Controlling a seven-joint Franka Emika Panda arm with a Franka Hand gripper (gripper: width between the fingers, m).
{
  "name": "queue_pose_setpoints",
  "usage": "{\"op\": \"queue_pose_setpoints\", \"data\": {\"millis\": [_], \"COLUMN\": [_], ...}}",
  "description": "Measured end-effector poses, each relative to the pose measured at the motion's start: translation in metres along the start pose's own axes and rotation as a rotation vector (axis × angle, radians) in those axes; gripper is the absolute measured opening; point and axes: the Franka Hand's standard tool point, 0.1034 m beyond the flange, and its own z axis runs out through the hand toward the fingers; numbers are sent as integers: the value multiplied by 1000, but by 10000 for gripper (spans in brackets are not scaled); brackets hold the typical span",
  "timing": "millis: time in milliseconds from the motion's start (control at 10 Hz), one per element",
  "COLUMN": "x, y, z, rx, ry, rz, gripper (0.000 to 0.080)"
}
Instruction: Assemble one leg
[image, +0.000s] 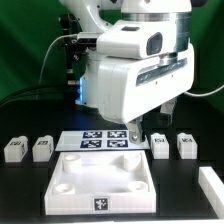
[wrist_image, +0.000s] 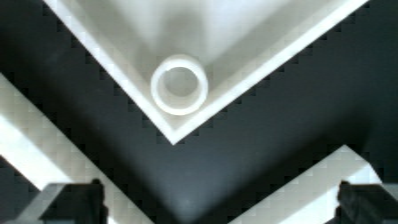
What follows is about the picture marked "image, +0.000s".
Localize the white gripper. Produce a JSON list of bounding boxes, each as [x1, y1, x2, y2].
[[98, 44, 194, 143]]

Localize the white square tabletop part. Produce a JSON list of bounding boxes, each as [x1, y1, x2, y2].
[[44, 150, 156, 215]]

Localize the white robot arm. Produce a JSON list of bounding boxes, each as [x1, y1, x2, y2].
[[59, 0, 207, 144]]

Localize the white marker sheet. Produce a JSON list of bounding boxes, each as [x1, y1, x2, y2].
[[56, 130, 149, 152]]

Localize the white obstacle bar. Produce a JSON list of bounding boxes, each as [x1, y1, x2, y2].
[[198, 167, 224, 219]]

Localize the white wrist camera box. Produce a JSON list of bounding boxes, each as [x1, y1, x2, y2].
[[96, 20, 177, 59]]

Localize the silver external camera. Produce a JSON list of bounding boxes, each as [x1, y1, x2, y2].
[[77, 32, 100, 47]]

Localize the black floor cables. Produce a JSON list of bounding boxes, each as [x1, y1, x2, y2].
[[0, 83, 73, 108]]

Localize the grey camera cable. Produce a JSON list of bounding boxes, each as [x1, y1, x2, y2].
[[38, 33, 79, 86]]

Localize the black camera stand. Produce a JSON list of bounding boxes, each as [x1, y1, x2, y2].
[[59, 14, 86, 103]]

